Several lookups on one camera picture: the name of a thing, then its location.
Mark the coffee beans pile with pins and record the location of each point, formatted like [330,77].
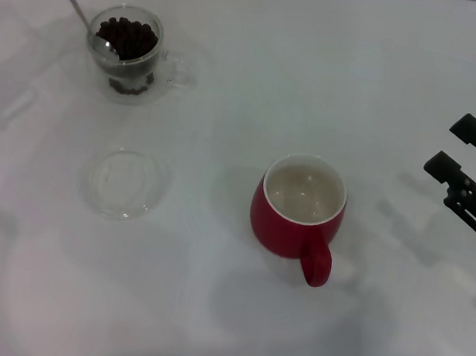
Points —
[133,39]

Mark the red ceramic mug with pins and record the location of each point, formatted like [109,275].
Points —
[275,230]

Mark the clear glass saucer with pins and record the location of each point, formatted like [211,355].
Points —
[99,209]

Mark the clear double-wall glass cup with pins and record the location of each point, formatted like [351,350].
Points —
[120,76]

